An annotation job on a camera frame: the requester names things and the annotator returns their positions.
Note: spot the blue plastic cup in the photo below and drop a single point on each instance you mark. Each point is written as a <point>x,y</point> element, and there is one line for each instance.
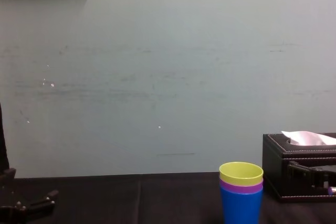
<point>241,208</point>

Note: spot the black leather tissue box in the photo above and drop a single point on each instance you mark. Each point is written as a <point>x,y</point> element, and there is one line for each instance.
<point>275,161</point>

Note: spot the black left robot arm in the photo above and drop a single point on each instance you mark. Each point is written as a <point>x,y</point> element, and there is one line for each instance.
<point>2,140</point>

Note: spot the white tissue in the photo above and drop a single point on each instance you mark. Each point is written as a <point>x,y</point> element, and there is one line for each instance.
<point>304,138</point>

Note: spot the black table cloth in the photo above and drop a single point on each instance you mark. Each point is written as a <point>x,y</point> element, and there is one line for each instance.
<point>131,200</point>

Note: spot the yellow-green plastic cup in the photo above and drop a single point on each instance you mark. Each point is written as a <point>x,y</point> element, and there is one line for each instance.
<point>242,180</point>

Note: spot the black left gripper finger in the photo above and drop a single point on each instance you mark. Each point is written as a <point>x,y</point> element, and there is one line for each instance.
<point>7,182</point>
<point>43,200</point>

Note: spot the purple plastic cup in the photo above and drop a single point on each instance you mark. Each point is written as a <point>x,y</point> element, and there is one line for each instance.
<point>241,189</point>

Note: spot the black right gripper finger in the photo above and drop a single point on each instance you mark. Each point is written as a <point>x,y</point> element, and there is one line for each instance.
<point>298,171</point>

